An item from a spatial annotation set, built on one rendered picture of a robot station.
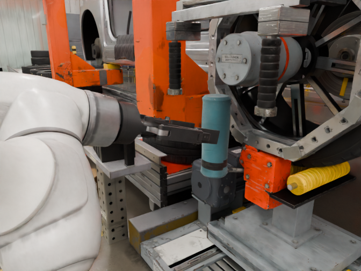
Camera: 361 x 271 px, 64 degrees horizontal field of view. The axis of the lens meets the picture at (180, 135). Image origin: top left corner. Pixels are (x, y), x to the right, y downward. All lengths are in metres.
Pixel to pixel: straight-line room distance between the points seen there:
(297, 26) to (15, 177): 0.52
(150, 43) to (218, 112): 0.43
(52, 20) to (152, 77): 1.96
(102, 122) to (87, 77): 2.61
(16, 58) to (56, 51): 10.58
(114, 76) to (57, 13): 0.76
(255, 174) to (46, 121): 0.69
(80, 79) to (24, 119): 2.66
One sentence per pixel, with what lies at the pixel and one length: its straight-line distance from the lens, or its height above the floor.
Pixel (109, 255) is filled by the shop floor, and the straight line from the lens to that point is 1.41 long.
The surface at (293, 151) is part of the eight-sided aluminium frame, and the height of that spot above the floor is 0.61.
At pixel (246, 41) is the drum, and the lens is 0.73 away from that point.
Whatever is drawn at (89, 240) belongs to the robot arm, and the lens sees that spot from 0.33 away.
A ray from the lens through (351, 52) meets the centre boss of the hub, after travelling 1.24.
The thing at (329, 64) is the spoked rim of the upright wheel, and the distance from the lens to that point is 0.89.
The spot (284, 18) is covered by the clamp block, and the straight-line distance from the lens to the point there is 0.58.
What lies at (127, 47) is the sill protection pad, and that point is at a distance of 2.64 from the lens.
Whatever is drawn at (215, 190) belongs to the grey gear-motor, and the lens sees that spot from 1.20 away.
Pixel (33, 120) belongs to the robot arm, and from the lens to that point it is 0.39.
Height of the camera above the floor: 0.87
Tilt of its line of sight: 17 degrees down
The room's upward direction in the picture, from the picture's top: straight up
